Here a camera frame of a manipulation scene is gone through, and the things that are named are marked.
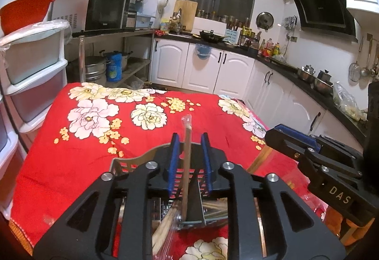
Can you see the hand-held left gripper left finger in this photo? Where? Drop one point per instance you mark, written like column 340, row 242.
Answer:
column 175, row 159

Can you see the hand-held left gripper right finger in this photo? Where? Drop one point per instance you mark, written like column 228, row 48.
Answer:
column 206, row 159

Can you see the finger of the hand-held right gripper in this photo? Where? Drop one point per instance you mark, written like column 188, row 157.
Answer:
column 340, row 152
column 290, row 141

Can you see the plastic-sleeved wooden chopstick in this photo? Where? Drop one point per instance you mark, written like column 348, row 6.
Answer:
column 187, row 159
column 164, row 227

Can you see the grey plastic utensil caddy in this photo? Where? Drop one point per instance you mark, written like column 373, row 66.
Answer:
column 194, row 206

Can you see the bare wooden chopstick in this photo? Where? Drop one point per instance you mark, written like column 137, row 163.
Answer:
column 215, row 212
column 214, row 206

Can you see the clear plastic bag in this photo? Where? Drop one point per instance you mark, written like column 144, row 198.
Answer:
column 346, row 100

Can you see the black kitchen countertop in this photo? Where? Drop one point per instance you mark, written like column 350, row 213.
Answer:
column 311, row 82

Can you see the steel bowl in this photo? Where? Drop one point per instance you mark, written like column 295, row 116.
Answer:
column 322, row 83

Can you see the hanging steel ladle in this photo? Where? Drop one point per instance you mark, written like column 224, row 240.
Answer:
column 365, row 67

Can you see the white kitchen cabinets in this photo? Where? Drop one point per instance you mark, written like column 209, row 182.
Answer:
column 231, row 70

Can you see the row of condiment bottles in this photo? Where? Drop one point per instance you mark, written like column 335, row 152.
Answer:
column 268, row 48

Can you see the red floral tablecloth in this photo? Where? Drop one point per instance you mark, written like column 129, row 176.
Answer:
column 74, row 159

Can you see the blue hanging plastic bag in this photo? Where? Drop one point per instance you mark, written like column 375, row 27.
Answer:
column 203, row 52

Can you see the blue canister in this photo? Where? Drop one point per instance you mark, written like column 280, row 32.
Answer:
column 114, row 69

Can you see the steel pot with lid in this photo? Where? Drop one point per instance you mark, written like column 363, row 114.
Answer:
column 126, row 60

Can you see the steel steamer pot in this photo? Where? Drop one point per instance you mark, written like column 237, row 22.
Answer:
column 94, row 70

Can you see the light blue knife block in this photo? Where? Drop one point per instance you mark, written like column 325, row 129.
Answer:
column 232, row 35

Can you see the black wok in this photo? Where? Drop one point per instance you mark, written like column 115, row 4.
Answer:
column 211, row 36

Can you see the hanging pot lid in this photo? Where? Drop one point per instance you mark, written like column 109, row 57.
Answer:
column 264, row 20

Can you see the metal shelf rack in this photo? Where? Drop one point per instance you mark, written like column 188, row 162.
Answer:
column 133, row 40

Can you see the white dish box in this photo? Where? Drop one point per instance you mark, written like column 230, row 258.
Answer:
column 210, row 26

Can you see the black range hood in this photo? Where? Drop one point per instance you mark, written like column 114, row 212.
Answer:
column 322, row 8

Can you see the clear plastic tube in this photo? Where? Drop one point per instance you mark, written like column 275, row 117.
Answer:
column 82, row 58

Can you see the blue grey storage box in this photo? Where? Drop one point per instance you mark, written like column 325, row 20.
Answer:
column 145, row 21

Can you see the wooden cutting board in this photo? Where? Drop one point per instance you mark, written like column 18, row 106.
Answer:
column 185, row 12

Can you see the white plastic drawer unit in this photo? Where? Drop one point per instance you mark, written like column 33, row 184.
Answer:
column 32, row 70

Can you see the black microwave oven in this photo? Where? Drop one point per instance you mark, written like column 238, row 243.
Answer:
column 97, row 8

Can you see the red plastic basin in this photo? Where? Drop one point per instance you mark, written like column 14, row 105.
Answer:
column 23, row 12

